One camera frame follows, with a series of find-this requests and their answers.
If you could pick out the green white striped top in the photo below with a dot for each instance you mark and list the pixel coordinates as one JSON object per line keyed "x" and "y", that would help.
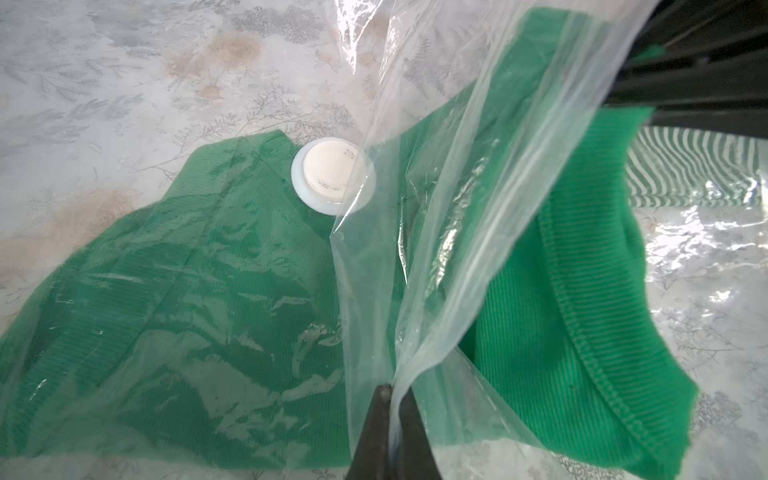
{"x": 677, "y": 167}

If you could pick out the green tank top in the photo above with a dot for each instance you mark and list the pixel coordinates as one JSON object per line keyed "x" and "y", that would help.
{"x": 540, "y": 300}

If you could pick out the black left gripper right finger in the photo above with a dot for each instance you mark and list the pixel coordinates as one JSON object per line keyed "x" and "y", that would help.
{"x": 413, "y": 457}

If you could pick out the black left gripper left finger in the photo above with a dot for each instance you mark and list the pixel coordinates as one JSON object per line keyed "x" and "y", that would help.
{"x": 371, "y": 457}

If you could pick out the white vacuum bag valve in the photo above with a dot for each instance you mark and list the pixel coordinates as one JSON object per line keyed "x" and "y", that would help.
{"x": 333, "y": 176}

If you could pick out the clear plastic vacuum bag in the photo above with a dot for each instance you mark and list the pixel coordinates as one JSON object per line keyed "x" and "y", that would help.
{"x": 420, "y": 210}

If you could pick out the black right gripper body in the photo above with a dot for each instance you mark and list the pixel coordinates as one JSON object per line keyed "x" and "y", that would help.
{"x": 700, "y": 65}

